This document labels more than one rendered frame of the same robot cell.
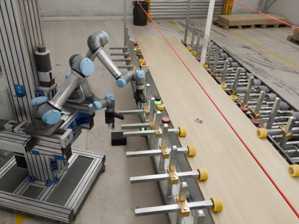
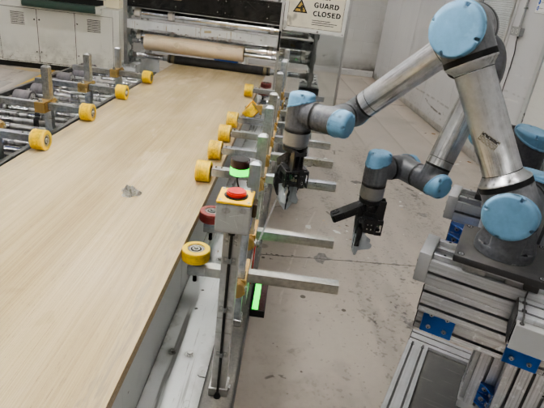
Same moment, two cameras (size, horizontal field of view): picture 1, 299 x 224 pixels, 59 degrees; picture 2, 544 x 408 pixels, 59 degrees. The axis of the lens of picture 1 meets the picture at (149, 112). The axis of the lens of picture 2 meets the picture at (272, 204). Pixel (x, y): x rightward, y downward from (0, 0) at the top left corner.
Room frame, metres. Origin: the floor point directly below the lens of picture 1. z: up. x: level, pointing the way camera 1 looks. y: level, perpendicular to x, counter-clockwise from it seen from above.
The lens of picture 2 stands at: (3.40, 0.34, 1.62)
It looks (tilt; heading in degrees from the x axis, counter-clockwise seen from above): 25 degrees down; 192
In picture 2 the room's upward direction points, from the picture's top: 7 degrees clockwise
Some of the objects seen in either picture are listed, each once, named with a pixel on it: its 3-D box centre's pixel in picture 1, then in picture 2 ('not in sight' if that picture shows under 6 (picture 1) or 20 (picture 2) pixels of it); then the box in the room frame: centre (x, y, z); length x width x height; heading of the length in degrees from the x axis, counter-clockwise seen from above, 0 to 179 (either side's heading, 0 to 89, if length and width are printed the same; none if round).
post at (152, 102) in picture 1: (151, 120); (248, 230); (2.06, -0.02, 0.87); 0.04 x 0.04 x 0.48; 12
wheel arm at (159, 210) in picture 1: (177, 207); (279, 124); (1.03, -0.19, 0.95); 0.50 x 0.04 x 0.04; 102
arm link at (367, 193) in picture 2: (110, 108); (371, 191); (1.94, 0.33, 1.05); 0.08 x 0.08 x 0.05
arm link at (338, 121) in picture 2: (128, 76); (334, 120); (2.10, 0.20, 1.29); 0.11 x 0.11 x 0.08; 71
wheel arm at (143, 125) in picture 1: (144, 125); (268, 235); (2.01, 0.03, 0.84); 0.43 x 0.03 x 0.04; 102
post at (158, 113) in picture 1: (156, 135); (257, 195); (1.81, -0.07, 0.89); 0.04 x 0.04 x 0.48; 12
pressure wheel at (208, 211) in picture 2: (165, 123); (210, 224); (2.05, -0.16, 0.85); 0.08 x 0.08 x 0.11
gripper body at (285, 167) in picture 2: (139, 93); (293, 165); (2.08, 0.10, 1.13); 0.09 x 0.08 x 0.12; 32
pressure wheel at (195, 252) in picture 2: (159, 109); (195, 263); (2.29, -0.11, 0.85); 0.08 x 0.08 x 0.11
